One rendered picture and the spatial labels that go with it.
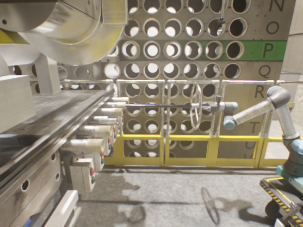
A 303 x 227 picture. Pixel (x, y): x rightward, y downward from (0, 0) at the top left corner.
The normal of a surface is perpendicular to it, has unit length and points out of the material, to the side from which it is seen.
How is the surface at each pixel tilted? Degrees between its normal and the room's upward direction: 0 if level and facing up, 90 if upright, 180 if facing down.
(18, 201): 90
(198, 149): 90
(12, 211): 90
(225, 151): 90
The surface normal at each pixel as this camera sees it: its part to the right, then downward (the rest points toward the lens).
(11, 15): -0.03, 0.32
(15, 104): 1.00, 0.01
